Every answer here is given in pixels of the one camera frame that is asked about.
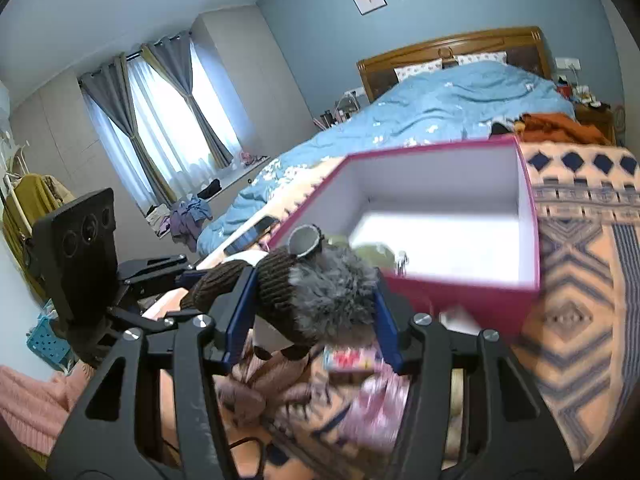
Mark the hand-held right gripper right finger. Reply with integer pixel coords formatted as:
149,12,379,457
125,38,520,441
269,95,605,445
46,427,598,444
372,280,576,480

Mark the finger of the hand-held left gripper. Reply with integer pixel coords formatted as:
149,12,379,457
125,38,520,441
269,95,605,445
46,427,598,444
116,254,208,293
105,306,173,333

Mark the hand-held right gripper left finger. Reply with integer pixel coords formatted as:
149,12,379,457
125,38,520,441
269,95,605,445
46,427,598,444
47,265,258,480

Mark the pink flowered tissue packet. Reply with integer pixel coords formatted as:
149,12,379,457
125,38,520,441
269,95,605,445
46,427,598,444
322,346,383,375

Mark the brown knit plush toy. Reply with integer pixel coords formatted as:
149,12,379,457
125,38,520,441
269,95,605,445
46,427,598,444
180,223,383,361

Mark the pink knit plush toy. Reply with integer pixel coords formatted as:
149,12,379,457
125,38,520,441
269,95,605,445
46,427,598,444
215,347,313,428

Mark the shiny pink pouch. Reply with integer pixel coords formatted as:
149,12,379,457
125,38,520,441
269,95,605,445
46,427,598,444
340,362,416,453

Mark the green plush toy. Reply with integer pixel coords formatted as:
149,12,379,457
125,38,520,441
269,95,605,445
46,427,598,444
330,232,401,271

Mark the magenta storage box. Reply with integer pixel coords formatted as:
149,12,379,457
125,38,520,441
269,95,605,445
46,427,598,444
267,135,542,337

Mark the yellow hanging garment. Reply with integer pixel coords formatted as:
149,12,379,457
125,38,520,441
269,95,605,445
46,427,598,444
2,174,63,291

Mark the pile of clothes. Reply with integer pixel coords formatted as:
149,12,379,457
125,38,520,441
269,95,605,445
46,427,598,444
145,196,215,253

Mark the black smartphone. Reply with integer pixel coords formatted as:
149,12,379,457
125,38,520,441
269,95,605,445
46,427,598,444
223,216,278,257

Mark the teal plastic basket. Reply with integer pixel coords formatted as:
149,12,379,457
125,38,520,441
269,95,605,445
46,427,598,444
26,312,76,372

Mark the pink knit cloth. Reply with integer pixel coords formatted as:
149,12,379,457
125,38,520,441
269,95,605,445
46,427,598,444
0,364,96,458

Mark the white sheer curtain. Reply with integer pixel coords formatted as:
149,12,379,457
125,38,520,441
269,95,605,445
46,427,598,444
82,57,236,211

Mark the grey curtain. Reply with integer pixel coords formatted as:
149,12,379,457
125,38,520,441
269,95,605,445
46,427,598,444
142,35,241,168
79,52,168,206

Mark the orange patterned blanket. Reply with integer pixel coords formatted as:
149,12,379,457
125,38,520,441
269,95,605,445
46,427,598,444
165,142,640,480

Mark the blue floral duvet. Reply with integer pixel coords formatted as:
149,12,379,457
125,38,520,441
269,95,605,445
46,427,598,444
196,59,576,256

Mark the bedside table clutter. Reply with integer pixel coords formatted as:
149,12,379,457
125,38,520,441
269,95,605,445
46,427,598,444
312,87,363,131

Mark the orange cloth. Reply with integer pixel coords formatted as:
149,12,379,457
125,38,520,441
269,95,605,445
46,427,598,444
517,112,611,147

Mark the white floral pillow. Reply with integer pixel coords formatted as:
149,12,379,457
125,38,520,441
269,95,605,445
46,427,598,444
457,52,508,66
394,59,445,83

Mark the wooden nightstand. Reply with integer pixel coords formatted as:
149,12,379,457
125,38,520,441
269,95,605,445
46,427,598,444
574,102,617,143

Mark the wooden headboard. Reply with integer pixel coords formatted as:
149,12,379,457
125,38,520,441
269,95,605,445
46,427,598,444
356,26,555,103

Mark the nightstand clutter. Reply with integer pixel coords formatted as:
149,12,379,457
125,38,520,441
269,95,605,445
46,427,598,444
555,72,611,108

